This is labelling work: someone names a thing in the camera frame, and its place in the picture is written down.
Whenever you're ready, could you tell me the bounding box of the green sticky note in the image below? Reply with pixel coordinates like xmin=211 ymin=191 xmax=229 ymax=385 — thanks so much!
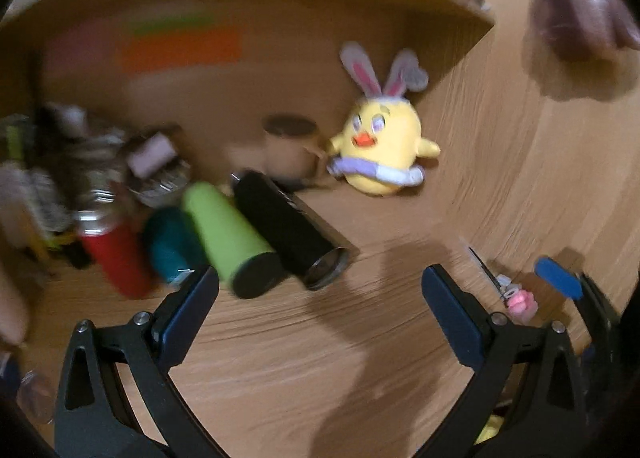
xmin=128 ymin=12 xmax=216 ymax=36

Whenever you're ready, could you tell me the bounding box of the yellow chick plush toy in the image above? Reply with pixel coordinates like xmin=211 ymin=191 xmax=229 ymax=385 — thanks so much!
xmin=326 ymin=41 xmax=440 ymax=196

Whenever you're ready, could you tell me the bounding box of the brown paper cup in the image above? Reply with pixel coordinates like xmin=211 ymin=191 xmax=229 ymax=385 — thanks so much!
xmin=262 ymin=114 xmax=322 ymax=181

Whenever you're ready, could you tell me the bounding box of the black cylindrical thermos cup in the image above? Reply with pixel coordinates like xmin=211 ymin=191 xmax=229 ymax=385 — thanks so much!
xmin=231 ymin=169 xmax=352 ymax=290

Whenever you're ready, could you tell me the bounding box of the pink curtain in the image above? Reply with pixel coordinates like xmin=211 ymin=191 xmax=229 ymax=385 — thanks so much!
xmin=530 ymin=0 xmax=639 ymax=62

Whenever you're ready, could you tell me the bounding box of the green cup lying down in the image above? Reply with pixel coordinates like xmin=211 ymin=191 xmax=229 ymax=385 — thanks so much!
xmin=182 ymin=181 xmax=286 ymax=300

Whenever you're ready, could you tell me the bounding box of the red thermos bottle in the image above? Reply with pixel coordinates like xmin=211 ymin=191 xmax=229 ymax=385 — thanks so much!
xmin=76 ymin=206 xmax=153 ymax=299

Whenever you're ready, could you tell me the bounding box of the teal cup lying down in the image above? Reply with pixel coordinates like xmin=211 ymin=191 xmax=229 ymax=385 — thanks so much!
xmin=140 ymin=207 xmax=208 ymax=287

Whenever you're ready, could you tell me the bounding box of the orange sticky note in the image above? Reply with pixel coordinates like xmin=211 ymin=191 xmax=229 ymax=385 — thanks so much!
xmin=119 ymin=28 xmax=242 ymax=74

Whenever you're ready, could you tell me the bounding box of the pink small toy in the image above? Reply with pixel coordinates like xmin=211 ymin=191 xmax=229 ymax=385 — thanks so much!
xmin=506 ymin=289 xmax=538 ymax=325

